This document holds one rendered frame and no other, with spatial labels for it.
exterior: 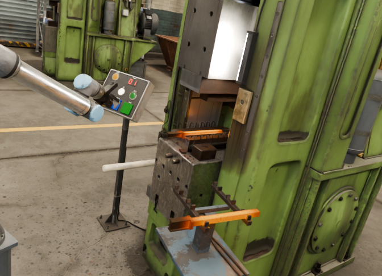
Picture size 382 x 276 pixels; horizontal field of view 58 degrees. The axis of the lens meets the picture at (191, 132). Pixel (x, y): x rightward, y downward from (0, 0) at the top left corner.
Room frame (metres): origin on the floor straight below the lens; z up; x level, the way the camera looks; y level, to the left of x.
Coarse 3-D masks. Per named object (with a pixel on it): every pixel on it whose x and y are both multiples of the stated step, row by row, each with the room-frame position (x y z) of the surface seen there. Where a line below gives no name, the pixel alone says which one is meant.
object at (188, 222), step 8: (184, 216) 1.15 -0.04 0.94; (200, 216) 1.19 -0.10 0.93; (208, 216) 1.20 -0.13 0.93; (216, 216) 1.21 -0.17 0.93; (224, 216) 1.22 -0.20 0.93; (232, 216) 1.24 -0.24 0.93; (240, 216) 1.26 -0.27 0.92; (256, 216) 1.31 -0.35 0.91; (176, 224) 1.11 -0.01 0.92; (184, 224) 1.13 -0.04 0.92; (192, 224) 1.13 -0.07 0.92; (200, 224) 1.16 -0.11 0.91
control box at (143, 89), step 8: (112, 72) 2.34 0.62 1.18; (120, 72) 2.32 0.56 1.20; (112, 80) 2.31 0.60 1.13; (120, 80) 2.29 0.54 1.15; (128, 80) 2.26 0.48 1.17; (136, 80) 2.24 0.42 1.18; (144, 80) 2.23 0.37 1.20; (120, 88) 2.25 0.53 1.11; (128, 88) 2.23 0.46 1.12; (136, 88) 2.21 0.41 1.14; (144, 88) 2.19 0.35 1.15; (152, 88) 2.25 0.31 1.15; (120, 96) 2.21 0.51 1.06; (128, 96) 2.19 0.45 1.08; (136, 96) 2.18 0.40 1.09; (144, 96) 2.18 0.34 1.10; (136, 104) 2.14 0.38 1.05; (144, 104) 2.20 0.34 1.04; (112, 112) 2.19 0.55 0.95; (120, 112) 2.14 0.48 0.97; (136, 112) 2.13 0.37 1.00; (136, 120) 2.14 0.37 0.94
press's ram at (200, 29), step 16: (192, 0) 2.00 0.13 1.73; (208, 0) 1.89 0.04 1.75; (224, 0) 1.80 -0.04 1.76; (192, 16) 1.98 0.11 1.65; (208, 16) 1.87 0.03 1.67; (224, 16) 1.81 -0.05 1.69; (240, 16) 1.88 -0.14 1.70; (256, 16) 1.95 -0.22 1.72; (192, 32) 1.96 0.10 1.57; (208, 32) 1.85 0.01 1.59; (224, 32) 1.83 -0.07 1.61; (240, 32) 1.90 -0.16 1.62; (192, 48) 1.94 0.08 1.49; (208, 48) 1.83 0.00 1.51; (224, 48) 1.84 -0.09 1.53; (240, 48) 1.91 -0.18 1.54; (192, 64) 1.92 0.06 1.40; (208, 64) 1.81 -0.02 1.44; (224, 64) 1.86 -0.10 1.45
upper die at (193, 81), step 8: (184, 72) 1.97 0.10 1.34; (192, 72) 1.91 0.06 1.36; (184, 80) 1.96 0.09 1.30; (192, 80) 1.90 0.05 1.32; (200, 80) 1.84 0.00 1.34; (208, 80) 1.87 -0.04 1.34; (216, 80) 1.90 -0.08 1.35; (224, 80) 1.94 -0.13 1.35; (232, 80) 1.98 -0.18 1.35; (192, 88) 1.89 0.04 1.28; (200, 88) 1.84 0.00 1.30; (208, 88) 1.87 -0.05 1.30; (216, 88) 1.91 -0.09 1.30; (224, 88) 1.95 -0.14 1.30; (232, 88) 1.99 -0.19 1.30
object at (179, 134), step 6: (168, 132) 1.84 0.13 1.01; (174, 132) 1.86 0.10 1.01; (180, 132) 1.88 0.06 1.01; (186, 132) 1.91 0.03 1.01; (192, 132) 1.93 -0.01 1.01; (198, 132) 1.95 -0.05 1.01; (204, 132) 1.98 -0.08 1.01; (210, 132) 2.01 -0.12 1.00; (216, 132) 2.04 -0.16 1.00; (168, 138) 1.82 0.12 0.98
